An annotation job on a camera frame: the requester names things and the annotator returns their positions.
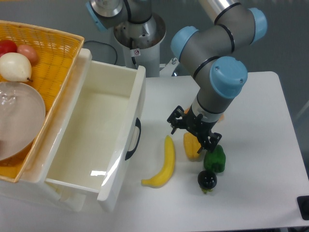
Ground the green pepper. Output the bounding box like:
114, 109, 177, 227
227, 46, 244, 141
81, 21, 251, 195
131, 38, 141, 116
203, 145, 226, 173

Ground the yellow woven basket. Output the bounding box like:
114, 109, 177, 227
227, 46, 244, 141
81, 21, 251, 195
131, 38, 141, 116
0, 20, 84, 183

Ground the dark purple eggplant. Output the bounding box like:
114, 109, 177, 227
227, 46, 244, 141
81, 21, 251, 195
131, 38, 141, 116
197, 170, 217, 194

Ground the yellow pepper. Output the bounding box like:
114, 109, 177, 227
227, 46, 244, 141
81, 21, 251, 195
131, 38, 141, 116
183, 132, 201, 160

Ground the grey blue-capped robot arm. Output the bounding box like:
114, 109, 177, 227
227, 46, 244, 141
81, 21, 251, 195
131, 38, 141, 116
86, 0, 267, 151

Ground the pink peach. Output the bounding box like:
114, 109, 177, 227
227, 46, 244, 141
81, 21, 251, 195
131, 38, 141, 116
17, 44, 39, 66

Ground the black object at table edge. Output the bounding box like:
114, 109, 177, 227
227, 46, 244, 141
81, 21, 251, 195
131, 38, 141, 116
297, 195, 309, 220

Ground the white drawer cabinet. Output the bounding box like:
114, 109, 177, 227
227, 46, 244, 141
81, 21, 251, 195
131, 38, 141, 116
0, 48, 92, 212

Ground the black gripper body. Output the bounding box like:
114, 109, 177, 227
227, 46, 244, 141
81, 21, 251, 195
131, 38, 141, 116
184, 107, 215, 139

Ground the white pear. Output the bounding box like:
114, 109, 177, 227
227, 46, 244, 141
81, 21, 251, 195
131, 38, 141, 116
0, 53, 32, 82

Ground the white open drawer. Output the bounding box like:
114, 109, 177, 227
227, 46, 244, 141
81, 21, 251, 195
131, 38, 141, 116
44, 60, 147, 213

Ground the red apple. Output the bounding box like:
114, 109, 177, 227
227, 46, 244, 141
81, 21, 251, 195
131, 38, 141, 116
0, 40, 17, 57

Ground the black cable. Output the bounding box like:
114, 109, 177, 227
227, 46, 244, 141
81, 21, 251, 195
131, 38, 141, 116
83, 40, 118, 65

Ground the beige plate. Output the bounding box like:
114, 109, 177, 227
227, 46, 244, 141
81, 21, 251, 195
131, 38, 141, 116
0, 82, 45, 160

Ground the yellow banana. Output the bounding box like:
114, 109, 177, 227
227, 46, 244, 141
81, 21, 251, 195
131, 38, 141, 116
141, 135, 176, 188

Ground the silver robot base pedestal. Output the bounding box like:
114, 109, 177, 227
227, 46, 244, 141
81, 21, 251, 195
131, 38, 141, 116
113, 13, 166, 77

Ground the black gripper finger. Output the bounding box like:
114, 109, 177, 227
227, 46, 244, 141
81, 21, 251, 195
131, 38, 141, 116
197, 132, 222, 153
167, 105, 187, 134

